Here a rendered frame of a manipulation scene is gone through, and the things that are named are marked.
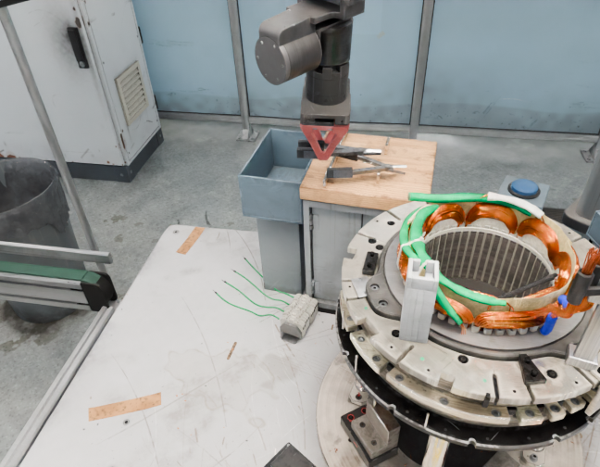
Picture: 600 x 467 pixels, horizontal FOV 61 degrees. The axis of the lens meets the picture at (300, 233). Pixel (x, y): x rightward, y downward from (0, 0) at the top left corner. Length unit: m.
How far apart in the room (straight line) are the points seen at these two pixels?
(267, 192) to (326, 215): 0.10
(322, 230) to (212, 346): 0.29
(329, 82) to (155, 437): 0.59
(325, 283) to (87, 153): 2.19
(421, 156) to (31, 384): 1.63
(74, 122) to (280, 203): 2.14
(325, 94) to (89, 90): 2.13
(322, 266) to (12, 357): 1.54
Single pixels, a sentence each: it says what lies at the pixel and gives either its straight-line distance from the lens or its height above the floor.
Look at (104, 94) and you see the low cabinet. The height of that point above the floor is 0.51.
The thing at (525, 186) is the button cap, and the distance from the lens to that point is 0.89.
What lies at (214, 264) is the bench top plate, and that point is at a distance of 1.10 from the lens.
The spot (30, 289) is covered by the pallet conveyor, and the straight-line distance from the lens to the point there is 1.29.
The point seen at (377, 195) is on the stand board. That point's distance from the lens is 0.78.
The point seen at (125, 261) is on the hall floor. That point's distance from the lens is 2.41.
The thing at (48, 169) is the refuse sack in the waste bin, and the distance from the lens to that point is 2.12.
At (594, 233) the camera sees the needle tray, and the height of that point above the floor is 1.04.
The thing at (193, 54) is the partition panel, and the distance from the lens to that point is 3.10.
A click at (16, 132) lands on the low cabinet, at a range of 3.14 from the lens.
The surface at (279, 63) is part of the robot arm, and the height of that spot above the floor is 1.30.
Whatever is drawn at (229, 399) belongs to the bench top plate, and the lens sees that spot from 0.88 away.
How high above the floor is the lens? 1.51
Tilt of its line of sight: 39 degrees down
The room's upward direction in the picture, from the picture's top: 3 degrees counter-clockwise
